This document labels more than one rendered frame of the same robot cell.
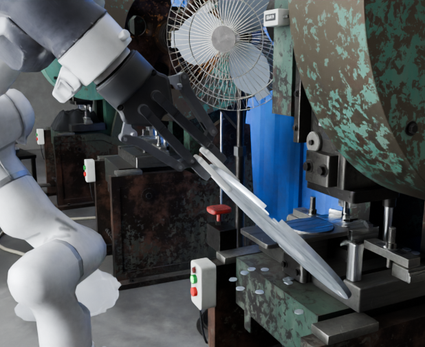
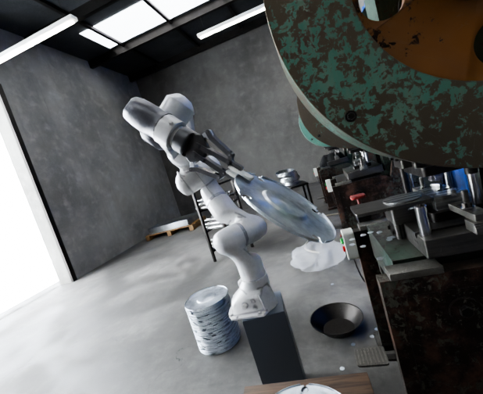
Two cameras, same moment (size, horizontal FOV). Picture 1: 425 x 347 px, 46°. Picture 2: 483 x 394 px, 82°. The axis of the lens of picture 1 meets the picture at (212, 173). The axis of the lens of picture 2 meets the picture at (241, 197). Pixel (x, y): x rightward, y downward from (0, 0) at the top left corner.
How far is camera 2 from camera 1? 0.51 m
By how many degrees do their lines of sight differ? 41
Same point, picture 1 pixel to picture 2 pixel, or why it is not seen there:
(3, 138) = (205, 178)
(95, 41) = (159, 130)
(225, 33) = not seen: hidden behind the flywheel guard
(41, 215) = (227, 211)
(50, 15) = (142, 125)
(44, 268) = (223, 235)
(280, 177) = not seen: hidden behind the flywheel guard
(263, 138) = not seen: hidden behind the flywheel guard
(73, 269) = (240, 236)
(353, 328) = (414, 270)
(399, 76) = (326, 84)
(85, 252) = (248, 227)
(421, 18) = (332, 36)
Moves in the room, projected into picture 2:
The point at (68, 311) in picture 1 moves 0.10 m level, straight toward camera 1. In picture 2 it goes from (241, 257) to (233, 268)
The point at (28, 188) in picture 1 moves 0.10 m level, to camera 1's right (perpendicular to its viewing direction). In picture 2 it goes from (221, 199) to (237, 196)
